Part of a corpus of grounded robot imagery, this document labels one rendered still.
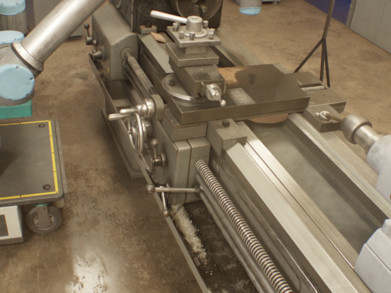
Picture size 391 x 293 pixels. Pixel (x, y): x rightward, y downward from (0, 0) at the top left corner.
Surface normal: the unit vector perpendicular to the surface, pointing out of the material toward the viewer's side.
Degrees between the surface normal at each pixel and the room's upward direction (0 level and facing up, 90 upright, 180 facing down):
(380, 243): 62
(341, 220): 4
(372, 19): 90
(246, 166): 36
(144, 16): 90
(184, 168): 90
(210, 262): 0
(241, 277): 0
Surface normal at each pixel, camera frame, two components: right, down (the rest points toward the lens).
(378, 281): -0.92, 0.14
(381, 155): -0.77, -0.28
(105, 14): -0.40, -0.63
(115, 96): 0.10, -0.83
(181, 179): 0.39, 0.54
